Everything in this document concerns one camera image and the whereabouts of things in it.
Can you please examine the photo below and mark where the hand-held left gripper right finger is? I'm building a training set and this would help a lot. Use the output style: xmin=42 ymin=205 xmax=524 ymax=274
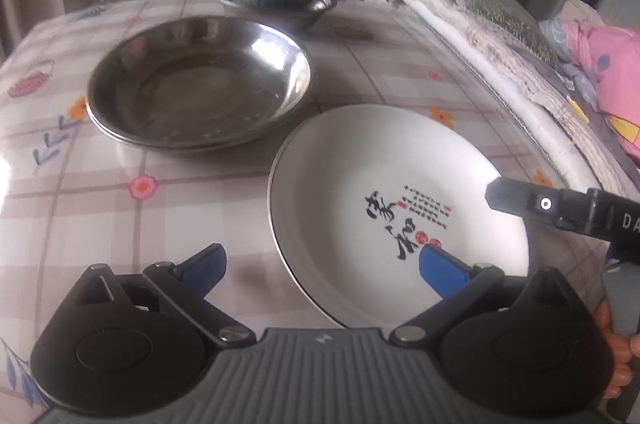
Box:
xmin=390 ymin=245 xmax=598 ymax=348

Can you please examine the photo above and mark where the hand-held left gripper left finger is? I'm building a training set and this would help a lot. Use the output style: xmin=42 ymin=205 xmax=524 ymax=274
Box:
xmin=47 ymin=243 xmax=256 ymax=348

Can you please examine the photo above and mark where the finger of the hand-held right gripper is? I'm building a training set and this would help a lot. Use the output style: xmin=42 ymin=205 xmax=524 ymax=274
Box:
xmin=485 ymin=176 xmax=589 ymax=233

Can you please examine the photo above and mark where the stainless steel plate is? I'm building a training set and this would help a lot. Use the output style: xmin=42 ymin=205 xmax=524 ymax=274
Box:
xmin=88 ymin=99 xmax=316 ymax=156

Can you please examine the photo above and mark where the white plate with calligraphy print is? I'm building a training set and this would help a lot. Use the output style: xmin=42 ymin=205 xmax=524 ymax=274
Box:
xmin=267 ymin=104 xmax=531 ymax=331

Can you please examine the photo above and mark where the wide stainless steel basin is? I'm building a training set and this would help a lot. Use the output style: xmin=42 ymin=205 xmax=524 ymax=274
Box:
xmin=86 ymin=15 xmax=317 ymax=150

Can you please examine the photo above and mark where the stainless steel bowl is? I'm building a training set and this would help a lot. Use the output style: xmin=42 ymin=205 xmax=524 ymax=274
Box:
xmin=210 ymin=0 xmax=337 ymax=36

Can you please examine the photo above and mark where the person's right hand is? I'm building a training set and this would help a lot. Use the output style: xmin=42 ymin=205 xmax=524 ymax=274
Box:
xmin=594 ymin=301 xmax=640 ymax=401

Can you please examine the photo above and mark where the pink blanket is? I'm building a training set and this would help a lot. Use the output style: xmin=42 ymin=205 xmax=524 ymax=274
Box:
xmin=575 ymin=26 xmax=640 ymax=166

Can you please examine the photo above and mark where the white quilted blanket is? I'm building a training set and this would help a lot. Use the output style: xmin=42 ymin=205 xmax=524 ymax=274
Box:
xmin=357 ymin=0 xmax=627 ymax=206

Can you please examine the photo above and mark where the green leaf print pillow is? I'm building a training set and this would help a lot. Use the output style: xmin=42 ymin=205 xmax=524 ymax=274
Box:
xmin=445 ymin=0 xmax=564 ymax=66

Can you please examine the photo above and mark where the beige cloth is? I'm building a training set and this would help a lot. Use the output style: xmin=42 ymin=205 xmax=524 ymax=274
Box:
xmin=554 ymin=0 xmax=640 ymax=36

